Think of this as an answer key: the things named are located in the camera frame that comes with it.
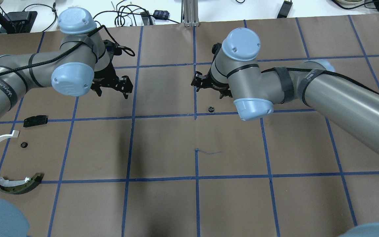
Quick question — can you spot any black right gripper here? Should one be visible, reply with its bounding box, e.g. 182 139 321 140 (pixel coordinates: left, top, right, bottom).
191 42 233 98

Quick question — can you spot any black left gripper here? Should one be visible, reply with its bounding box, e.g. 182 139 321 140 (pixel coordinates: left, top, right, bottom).
90 39 134 99

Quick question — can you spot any small black bearing gear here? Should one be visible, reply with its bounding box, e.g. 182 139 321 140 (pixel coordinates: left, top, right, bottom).
20 142 28 148

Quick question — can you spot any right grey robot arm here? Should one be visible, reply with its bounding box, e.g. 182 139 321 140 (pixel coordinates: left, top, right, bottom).
191 28 379 155

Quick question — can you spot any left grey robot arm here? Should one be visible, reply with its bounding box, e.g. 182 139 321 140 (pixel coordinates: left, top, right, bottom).
0 7 136 237

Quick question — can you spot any blue patterned small box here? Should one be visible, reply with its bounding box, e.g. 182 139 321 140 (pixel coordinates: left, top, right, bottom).
152 10 170 20

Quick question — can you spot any black power adapter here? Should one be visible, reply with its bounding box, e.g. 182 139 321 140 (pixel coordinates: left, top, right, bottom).
277 0 293 18

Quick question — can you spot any olive green brake shoe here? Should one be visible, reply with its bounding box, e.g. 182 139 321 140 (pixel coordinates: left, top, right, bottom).
0 173 44 195

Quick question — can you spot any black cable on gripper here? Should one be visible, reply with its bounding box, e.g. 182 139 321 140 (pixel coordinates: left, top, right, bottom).
0 25 136 83

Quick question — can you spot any aluminium frame post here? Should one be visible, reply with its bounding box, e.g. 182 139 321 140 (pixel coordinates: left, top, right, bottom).
181 0 200 27

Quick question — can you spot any small black plastic bracket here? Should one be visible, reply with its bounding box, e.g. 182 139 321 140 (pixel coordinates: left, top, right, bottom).
23 115 48 128

